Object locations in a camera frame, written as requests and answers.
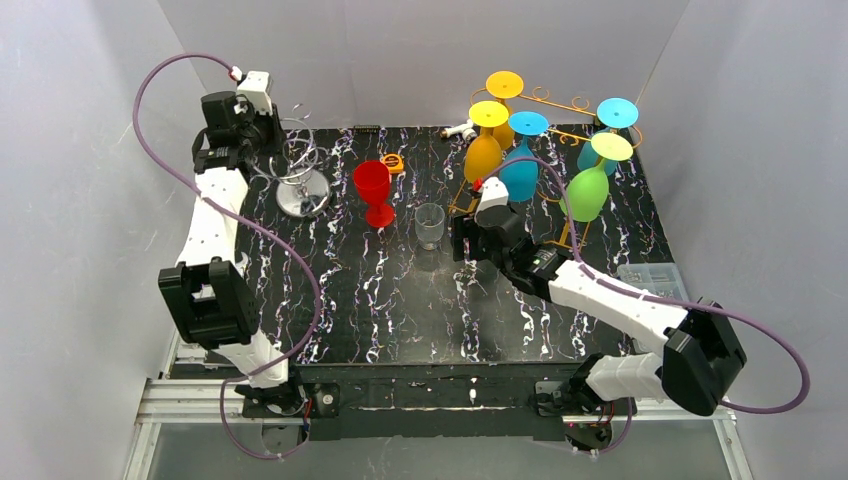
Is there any clear glass tumbler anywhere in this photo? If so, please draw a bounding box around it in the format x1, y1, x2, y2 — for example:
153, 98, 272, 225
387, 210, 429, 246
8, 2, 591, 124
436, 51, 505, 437
414, 203, 446, 251

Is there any teal wine glass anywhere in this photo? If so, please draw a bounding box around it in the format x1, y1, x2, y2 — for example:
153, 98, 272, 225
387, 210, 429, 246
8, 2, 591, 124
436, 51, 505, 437
498, 111, 550, 203

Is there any silver round glass rack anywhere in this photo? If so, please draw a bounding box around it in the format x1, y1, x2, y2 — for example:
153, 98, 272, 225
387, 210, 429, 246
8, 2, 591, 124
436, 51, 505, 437
251, 103, 332, 219

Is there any orange wine glass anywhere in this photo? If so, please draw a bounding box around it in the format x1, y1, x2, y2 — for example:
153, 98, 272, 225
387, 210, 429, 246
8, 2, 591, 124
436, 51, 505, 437
463, 100, 509, 184
486, 70, 524, 152

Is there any green plastic wine glass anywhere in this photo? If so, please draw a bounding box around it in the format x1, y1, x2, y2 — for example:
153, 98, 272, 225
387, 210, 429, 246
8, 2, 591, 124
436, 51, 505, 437
560, 130, 634, 223

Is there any blue wine glass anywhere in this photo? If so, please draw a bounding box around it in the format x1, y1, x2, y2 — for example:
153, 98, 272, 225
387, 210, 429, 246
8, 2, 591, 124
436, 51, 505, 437
577, 97, 639, 171

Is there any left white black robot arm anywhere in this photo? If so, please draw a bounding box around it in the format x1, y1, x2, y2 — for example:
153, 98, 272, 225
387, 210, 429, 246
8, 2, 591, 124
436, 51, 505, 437
158, 91, 289, 389

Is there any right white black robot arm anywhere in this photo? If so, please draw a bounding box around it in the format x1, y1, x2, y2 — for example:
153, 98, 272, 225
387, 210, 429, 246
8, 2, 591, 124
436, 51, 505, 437
452, 206, 747, 416

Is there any red plastic wine glass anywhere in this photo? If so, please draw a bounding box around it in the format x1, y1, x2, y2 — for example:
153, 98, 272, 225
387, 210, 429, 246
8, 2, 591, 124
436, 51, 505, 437
353, 161, 395, 228

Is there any white small fitting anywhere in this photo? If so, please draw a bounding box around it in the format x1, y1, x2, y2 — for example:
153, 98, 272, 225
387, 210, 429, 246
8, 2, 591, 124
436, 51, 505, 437
439, 118, 477, 142

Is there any clear plastic parts box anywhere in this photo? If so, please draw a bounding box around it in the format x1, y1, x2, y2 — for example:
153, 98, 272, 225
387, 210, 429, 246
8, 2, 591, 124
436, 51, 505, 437
617, 262, 689, 301

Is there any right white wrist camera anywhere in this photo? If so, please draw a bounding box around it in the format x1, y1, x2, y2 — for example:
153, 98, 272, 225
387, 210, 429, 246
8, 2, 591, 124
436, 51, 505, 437
475, 176, 509, 214

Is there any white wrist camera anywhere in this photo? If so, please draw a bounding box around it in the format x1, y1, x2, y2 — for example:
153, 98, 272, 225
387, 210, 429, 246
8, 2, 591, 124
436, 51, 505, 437
475, 176, 509, 214
237, 71, 273, 115

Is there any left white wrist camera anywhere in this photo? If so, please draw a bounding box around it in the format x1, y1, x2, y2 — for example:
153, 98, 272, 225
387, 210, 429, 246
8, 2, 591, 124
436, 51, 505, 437
237, 71, 273, 115

